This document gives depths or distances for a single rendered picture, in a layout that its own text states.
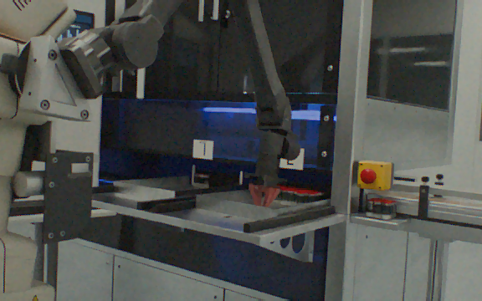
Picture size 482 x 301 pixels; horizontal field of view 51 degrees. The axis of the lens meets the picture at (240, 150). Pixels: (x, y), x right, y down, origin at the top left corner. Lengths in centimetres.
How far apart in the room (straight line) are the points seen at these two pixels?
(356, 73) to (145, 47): 69
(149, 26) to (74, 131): 106
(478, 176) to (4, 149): 545
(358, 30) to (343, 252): 60
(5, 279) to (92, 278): 126
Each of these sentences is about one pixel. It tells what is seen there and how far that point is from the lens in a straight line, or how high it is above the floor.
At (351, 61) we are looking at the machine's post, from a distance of 143.
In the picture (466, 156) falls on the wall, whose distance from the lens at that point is 604.
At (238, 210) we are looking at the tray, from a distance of 129.
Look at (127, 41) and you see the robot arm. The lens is 87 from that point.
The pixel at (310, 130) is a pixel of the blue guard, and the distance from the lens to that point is 147.
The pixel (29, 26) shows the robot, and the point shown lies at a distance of 96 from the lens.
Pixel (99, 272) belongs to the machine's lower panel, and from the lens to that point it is 216.
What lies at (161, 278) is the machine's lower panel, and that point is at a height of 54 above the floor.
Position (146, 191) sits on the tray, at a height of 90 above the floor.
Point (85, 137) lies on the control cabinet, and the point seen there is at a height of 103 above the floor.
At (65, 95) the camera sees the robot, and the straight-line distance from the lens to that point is 82.
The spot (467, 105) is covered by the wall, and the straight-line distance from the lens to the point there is 605.
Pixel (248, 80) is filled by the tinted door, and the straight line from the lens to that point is 161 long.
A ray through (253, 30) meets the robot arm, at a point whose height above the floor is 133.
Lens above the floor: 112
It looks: 3 degrees down
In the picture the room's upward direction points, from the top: 3 degrees clockwise
